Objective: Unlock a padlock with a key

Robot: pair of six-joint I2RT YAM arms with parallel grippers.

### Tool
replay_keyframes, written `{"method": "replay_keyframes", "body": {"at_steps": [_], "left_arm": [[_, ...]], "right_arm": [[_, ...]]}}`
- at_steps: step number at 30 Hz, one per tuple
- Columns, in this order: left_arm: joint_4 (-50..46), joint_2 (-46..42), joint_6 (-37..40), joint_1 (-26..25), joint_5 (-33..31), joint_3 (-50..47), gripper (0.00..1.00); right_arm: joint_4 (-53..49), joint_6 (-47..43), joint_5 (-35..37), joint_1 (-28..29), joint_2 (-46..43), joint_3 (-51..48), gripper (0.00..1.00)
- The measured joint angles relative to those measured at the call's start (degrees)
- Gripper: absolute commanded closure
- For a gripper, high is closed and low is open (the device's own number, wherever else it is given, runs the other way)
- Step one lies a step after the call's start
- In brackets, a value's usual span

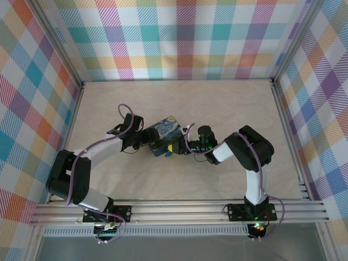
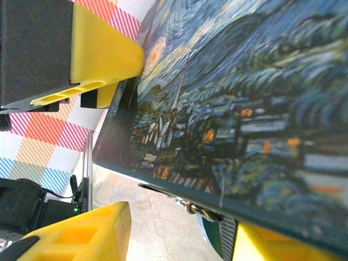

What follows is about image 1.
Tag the blue starry night print box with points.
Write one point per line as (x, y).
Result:
(166, 130)

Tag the blue padlock with silver shackle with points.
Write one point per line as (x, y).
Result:
(167, 154)

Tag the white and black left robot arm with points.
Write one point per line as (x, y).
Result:
(100, 146)

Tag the left controller board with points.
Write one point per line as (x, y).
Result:
(107, 231)

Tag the right controller board with LEDs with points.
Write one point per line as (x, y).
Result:
(258, 228)

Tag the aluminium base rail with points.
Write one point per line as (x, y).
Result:
(176, 213)

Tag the aluminium table side rail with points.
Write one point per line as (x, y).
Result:
(73, 114)
(285, 122)

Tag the aluminium frame post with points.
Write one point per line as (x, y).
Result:
(296, 43)
(58, 46)

